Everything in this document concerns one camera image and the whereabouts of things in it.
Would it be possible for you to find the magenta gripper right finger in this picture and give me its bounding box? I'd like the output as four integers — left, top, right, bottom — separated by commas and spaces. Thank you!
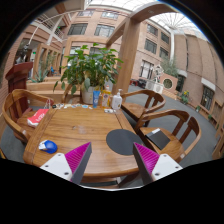
133, 142, 182, 185

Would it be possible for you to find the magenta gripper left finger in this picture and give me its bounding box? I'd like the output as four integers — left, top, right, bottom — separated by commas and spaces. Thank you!
41, 142, 92, 185

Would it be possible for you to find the blue and white computer mouse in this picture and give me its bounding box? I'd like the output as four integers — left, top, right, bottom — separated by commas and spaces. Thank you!
39, 140, 57, 154

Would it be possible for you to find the round dark grey mouse pad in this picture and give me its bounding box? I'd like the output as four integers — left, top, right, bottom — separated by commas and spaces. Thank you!
106, 129, 143, 156

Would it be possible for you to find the black notebook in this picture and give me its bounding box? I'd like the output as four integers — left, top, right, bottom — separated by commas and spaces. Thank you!
146, 128, 170, 150

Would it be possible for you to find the wooden chair right front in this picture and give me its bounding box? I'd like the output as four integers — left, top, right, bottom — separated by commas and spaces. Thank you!
135, 109, 201, 162

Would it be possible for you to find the wooden chair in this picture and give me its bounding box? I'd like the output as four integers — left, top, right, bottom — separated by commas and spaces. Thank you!
2, 89, 54, 143
135, 109, 201, 162
121, 89, 166, 121
61, 84, 82, 104

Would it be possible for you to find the wooden table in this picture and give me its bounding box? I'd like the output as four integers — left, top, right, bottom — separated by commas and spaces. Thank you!
23, 107, 139, 183

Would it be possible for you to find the red book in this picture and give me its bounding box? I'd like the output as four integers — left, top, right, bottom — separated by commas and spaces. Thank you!
27, 109, 48, 127

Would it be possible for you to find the wooden chair right back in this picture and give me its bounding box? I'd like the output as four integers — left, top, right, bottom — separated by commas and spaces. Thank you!
121, 89, 166, 121

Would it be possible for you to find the small white packet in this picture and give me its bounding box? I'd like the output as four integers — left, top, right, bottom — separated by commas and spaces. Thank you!
104, 109, 114, 113

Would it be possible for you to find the wooden chair far side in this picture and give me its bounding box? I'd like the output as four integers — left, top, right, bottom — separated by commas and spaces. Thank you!
61, 84, 82, 104

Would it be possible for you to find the white plant pot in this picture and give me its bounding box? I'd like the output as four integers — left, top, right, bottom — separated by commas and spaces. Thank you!
81, 86, 95, 104

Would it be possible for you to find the white pump soap bottle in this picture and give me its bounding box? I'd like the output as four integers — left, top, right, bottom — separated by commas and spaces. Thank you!
111, 89, 122, 110

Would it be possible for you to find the blue tube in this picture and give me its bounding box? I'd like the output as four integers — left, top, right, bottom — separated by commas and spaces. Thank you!
93, 90, 100, 108

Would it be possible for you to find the yellow orange bottle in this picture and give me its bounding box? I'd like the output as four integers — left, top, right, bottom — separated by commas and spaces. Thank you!
101, 86, 111, 108

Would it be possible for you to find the wooden chair left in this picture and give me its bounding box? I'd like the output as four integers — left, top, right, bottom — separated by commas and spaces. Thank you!
2, 89, 54, 143

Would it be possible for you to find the green potted plant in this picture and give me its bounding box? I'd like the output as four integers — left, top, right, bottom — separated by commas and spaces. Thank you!
53, 45, 122, 94

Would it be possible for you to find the wooden podium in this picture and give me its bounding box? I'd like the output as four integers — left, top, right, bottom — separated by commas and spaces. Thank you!
4, 61, 35, 113

